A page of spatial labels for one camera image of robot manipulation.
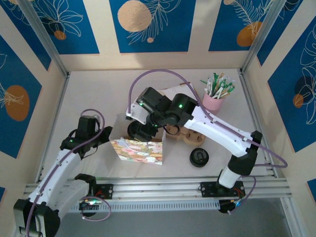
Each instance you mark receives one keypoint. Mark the printed paper gift bag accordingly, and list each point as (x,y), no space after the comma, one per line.
(138,153)

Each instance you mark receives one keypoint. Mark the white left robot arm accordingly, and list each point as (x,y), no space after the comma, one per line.
(54,177)

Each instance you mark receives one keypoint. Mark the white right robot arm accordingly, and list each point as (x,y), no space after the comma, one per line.
(217,130)

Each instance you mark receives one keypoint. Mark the stack of white napkins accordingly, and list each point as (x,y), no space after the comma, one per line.
(174,91)

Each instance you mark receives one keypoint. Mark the pink holder cup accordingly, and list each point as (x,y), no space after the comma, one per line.
(212,105)

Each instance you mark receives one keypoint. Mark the green stick packet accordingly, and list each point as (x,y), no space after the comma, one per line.
(230,87)
(225,80)
(205,84)
(215,77)

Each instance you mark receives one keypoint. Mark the white stick packet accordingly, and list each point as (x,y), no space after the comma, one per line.
(209,84)

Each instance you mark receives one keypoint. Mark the black cup lid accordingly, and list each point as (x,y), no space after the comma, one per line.
(199,156)

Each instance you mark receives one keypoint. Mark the brown stick packet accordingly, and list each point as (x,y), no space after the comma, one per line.
(221,77)

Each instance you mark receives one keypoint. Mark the black controller box with LEDs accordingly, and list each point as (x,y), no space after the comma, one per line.
(87,205)
(232,206)

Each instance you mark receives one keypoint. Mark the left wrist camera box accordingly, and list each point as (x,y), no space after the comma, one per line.
(97,119)

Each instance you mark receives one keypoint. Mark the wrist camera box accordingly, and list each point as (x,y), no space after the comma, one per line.
(137,112)
(97,119)

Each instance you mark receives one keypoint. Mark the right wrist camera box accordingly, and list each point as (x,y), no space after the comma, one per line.
(137,112)

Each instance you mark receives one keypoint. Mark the aluminium table side rail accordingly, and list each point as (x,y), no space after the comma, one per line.
(249,98)
(62,93)

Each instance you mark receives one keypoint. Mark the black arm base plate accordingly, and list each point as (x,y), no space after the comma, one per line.
(105,191)
(207,188)

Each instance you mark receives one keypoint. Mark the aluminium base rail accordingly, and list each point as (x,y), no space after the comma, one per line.
(160,187)

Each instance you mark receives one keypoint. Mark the aluminium frame post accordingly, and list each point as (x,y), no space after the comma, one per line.
(264,34)
(44,37)
(291,217)

